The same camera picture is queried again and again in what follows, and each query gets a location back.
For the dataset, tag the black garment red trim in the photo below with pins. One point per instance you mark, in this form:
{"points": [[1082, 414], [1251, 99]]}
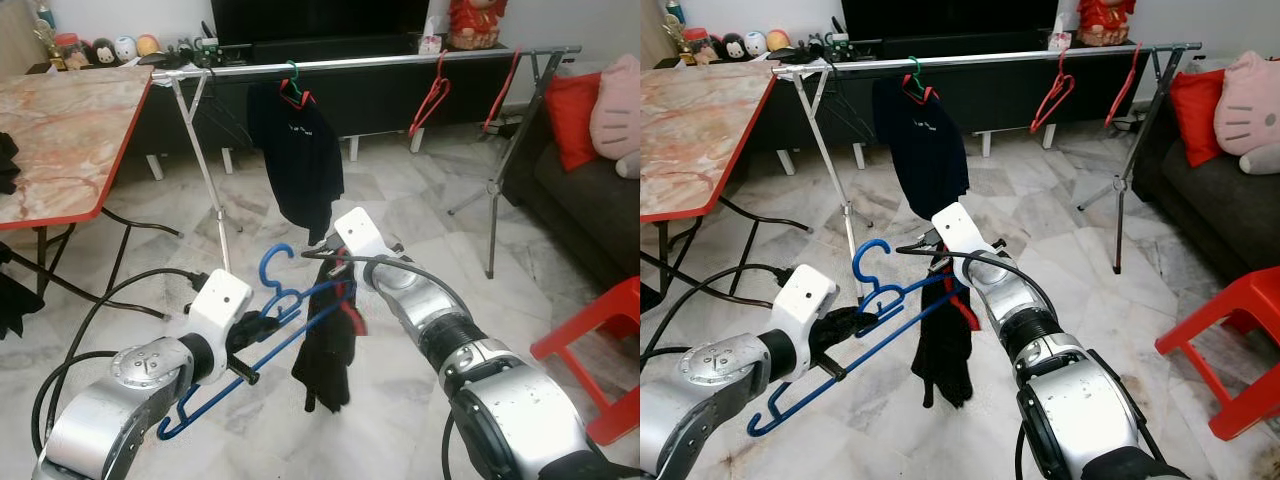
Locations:
{"points": [[325, 360], [945, 355]]}

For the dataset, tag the pink cat face pillow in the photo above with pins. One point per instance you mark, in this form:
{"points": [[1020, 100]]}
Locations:
{"points": [[618, 110], [1250, 105]]}

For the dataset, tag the dark grey fabric sofa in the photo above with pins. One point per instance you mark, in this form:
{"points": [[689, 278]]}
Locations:
{"points": [[1215, 215], [580, 220]]}

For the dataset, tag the silver metal clothes rack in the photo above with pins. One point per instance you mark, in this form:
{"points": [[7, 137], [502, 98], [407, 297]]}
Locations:
{"points": [[380, 61], [1000, 58]]}

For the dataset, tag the white round plush toy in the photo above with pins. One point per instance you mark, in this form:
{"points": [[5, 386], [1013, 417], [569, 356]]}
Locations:
{"points": [[756, 43], [125, 48]]}

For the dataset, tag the orange round plush toy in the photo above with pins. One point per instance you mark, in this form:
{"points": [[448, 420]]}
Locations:
{"points": [[778, 41], [147, 46]]}

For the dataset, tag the red plastic hanger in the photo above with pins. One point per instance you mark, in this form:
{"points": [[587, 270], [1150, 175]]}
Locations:
{"points": [[1048, 110], [425, 115], [1122, 90], [500, 95]]}

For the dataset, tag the black flat screen television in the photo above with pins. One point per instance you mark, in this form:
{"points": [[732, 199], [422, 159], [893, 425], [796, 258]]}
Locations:
{"points": [[950, 17], [320, 20]]}

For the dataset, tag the black remote control holder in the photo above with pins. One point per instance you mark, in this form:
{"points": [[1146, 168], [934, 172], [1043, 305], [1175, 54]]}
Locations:
{"points": [[190, 52], [820, 47]]}

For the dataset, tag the blue plastic hanger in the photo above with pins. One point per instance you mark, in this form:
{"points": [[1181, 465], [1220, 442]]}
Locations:
{"points": [[290, 340], [880, 340]]}

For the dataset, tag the black low TV cabinet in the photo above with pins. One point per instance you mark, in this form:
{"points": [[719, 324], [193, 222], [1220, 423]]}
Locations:
{"points": [[380, 105], [1000, 100]]}

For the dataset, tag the red square cushion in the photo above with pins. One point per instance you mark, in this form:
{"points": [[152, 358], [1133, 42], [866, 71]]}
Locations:
{"points": [[1197, 115], [573, 120]]}

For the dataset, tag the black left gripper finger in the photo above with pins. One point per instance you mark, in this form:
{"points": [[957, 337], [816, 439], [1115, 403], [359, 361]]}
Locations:
{"points": [[270, 326], [860, 321]]}

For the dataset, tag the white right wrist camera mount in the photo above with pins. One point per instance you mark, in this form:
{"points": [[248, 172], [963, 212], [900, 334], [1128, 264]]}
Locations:
{"points": [[362, 240], [960, 235]]}

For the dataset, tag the black round plush toy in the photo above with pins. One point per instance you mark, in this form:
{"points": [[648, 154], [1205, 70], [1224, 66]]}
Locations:
{"points": [[733, 47], [102, 52]]}

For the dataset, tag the red plastic stool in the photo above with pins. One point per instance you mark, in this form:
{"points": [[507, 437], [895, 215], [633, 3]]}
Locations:
{"points": [[1230, 310], [600, 320]]}

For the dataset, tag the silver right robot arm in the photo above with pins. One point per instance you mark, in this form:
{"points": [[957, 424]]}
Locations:
{"points": [[500, 400], [1085, 400]]}

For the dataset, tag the green plastic hanger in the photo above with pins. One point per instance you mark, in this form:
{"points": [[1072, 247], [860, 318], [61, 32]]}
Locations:
{"points": [[915, 86], [292, 90]]}

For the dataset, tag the navy shirt red collar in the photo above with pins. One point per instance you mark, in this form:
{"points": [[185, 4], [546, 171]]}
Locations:
{"points": [[295, 160], [920, 150]]}

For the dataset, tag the marble pattern folding table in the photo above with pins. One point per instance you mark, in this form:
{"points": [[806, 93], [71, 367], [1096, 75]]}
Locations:
{"points": [[60, 140], [700, 135]]}

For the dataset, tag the crumpled black garment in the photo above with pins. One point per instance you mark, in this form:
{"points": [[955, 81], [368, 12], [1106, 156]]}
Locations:
{"points": [[15, 305], [648, 297]]}

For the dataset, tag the red laughing Buddha statue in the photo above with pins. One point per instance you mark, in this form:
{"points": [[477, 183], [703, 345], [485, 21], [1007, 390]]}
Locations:
{"points": [[1105, 18], [477, 22]]}

